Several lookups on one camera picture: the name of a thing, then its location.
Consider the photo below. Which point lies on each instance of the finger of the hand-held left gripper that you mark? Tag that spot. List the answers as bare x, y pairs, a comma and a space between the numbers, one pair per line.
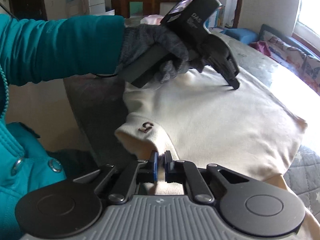
230, 76

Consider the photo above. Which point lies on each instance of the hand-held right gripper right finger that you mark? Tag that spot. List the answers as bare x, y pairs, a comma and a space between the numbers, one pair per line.
170, 167

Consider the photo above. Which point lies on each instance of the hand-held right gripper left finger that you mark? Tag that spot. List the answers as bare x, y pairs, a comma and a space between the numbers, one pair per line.
155, 166

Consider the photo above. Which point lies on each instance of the cream sweatshirt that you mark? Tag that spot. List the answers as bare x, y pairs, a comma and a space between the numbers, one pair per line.
212, 120

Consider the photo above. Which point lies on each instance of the person's left forearm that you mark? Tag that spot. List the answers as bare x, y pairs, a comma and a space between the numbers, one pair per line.
62, 45

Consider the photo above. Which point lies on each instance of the person's left hand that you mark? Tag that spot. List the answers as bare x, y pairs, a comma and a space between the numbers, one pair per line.
155, 36

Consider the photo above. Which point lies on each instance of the blue cabinet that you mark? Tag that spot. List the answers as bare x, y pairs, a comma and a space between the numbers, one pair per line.
215, 20

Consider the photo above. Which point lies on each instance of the blue corner sofa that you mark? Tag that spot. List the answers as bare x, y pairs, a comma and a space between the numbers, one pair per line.
240, 35

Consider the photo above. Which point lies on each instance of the pink cloth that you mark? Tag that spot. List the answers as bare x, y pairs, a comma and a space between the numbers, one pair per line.
261, 47

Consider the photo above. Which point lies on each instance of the long butterfly print pillow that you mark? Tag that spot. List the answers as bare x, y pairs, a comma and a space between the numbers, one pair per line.
282, 47

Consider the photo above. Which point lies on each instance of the window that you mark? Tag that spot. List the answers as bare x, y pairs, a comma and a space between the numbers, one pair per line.
310, 10

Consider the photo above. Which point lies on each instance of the person's teal jacket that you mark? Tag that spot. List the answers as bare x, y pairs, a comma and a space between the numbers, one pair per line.
22, 180

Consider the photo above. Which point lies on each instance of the dark wooden door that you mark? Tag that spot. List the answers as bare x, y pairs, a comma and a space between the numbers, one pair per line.
27, 0

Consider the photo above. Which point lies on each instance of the brown door frame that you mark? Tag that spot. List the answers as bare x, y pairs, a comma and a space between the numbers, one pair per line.
240, 2

